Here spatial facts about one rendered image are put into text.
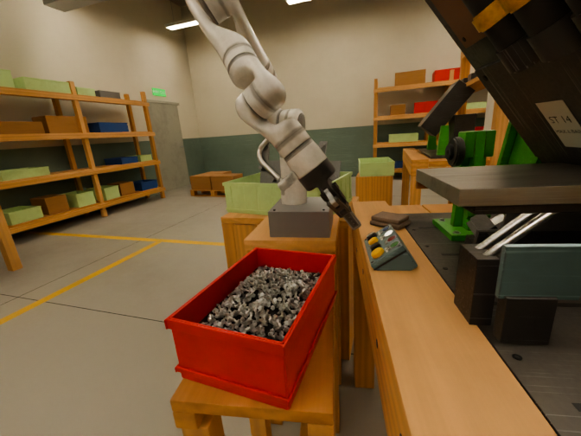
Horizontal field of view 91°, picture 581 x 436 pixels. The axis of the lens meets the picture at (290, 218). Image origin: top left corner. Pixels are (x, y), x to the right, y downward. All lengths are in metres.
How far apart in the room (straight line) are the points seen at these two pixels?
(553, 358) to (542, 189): 0.24
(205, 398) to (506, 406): 0.41
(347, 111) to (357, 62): 1.08
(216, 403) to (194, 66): 9.13
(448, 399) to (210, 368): 0.34
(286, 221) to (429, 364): 0.66
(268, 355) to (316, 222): 0.59
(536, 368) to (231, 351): 0.40
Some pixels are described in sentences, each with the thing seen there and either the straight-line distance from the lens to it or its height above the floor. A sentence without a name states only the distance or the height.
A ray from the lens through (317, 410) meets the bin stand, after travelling 0.51.
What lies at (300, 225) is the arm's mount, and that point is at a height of 0.89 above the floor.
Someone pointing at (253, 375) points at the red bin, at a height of 0.85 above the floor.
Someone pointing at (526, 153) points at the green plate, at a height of 1.14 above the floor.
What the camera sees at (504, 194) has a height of 1.12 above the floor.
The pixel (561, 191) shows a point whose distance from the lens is 0.38.
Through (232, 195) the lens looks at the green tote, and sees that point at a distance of 1.62.
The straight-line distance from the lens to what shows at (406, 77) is 7.19.
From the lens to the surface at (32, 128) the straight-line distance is 5.59.
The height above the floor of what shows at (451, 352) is 0.90.
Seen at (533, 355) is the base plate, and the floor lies 0.90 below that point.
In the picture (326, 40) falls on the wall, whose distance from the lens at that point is 8.03.
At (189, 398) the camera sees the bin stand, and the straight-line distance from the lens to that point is 0.57.
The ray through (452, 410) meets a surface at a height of 0.90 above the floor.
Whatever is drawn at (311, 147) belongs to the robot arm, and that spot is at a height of 1.17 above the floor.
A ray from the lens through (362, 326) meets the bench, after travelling 1.41.
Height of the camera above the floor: 1.19
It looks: 16 degrees down
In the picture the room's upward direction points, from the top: 4 degrees counter-clockwise
